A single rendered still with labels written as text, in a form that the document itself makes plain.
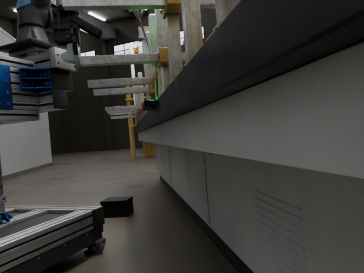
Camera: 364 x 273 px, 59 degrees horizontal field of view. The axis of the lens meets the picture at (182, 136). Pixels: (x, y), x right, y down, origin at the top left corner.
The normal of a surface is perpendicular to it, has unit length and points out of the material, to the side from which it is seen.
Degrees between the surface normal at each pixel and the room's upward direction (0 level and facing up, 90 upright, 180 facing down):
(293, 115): 90
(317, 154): 90
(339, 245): 90
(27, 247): 90
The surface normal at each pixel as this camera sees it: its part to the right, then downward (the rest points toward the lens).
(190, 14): 0.18, 0.00
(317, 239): -0.98, 0.08
